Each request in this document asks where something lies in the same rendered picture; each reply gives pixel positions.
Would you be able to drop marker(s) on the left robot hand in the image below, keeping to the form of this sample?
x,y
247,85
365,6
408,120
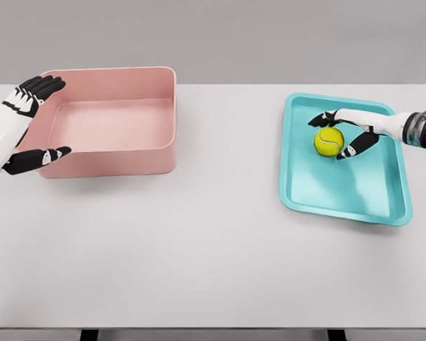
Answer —
x,y
7,124

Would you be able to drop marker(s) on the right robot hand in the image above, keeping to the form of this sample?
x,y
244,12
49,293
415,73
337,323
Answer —
x,y
362,119

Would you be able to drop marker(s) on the blue rectangular tray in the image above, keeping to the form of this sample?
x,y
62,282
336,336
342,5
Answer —
x,y
344,177

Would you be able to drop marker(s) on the yellow tennis ball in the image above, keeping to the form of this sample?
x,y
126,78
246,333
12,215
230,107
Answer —
x,y
328,141

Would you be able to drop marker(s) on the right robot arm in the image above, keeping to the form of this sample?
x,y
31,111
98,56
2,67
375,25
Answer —
x,y
417,129

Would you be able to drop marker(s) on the pink rectangular basket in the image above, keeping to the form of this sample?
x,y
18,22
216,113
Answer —
x,y
110,124

